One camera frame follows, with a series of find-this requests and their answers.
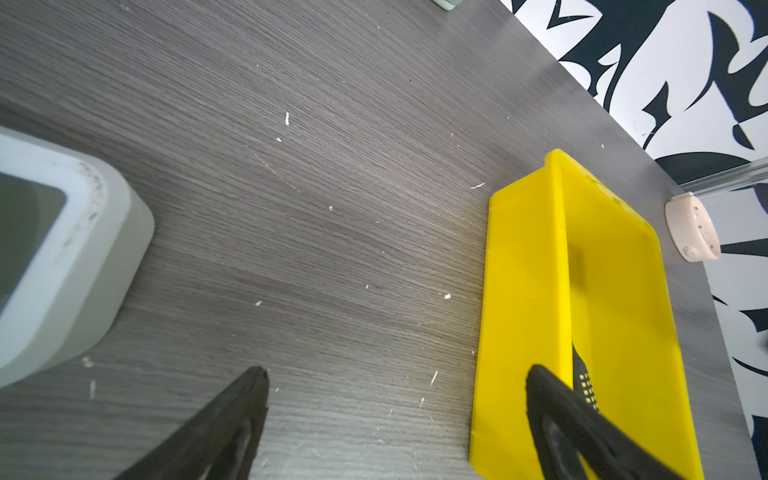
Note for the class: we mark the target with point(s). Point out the green glasses case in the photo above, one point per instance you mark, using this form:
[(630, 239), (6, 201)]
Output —
[(448, 5)]

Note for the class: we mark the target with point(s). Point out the black yellow screwdriver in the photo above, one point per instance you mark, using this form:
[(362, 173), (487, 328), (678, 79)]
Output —
[(582, 383)]

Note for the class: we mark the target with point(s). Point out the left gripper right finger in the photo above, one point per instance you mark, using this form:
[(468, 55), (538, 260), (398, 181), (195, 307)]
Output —
[(572, 439)]

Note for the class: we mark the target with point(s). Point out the yellow plastic bin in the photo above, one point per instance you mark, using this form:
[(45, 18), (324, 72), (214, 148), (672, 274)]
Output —
[(570, 264)]

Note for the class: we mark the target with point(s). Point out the pink round clock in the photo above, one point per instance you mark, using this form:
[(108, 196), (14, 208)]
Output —
[(692, 229)]

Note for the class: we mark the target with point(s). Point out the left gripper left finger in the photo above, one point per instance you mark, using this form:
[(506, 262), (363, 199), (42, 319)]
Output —
[(219, 442)]

